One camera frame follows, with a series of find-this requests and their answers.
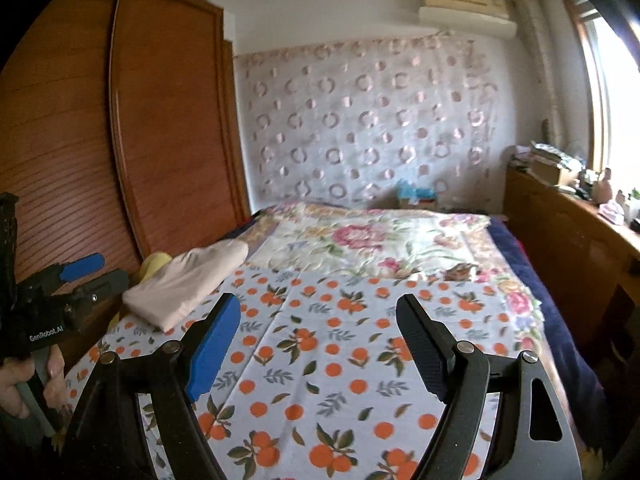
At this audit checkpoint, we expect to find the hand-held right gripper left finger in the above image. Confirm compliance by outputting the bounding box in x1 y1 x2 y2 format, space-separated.
62 291 242 480

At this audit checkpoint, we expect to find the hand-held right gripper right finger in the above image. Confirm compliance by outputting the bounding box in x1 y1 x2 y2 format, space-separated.
396 293 583 480

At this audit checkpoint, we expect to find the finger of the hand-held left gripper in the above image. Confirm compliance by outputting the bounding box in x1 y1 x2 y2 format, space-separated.
74 268 130 306
37 253 106 286

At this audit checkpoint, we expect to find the beige printed t-shirt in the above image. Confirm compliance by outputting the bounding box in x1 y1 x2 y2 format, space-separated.
121 240 250 333

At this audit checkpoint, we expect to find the person's left hand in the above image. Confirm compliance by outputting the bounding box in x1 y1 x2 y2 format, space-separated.
0 345 68 419

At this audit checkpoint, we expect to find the yellow cloth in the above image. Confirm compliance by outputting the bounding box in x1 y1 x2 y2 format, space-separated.
107 252 173 331

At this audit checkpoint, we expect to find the orange fruit print bedsheet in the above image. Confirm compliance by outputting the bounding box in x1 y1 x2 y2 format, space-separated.
65 267 526 480

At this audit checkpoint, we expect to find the floral blanket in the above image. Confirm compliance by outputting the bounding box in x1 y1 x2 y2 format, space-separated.
240 202 546 331

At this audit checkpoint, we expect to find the dark blue blanket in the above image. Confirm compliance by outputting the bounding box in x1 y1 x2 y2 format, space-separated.
487 217 608 411

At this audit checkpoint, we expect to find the wooden wardrobe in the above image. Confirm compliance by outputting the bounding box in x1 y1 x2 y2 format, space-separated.
0 0 251 366

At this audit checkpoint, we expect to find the wooden cabinet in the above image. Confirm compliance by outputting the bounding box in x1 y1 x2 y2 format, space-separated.
502 165 640 361

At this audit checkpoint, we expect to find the cardboard box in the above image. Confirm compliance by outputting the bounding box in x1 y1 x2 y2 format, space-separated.
531 160 576 186

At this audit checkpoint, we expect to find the pile of papers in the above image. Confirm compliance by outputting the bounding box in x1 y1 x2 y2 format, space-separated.
510 142 583 168

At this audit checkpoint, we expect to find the circle pattern sheer curtain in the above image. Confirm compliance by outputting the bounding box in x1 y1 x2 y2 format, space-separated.
234 35 501 211

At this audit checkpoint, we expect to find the pink figurine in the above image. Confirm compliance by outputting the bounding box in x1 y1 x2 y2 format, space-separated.
592 167 615 203

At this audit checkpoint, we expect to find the wrapped white pipe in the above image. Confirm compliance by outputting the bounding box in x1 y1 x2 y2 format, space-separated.
512 0 556 146

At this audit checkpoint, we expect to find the cream air conditioner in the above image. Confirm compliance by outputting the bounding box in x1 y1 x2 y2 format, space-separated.
417 0 517 38

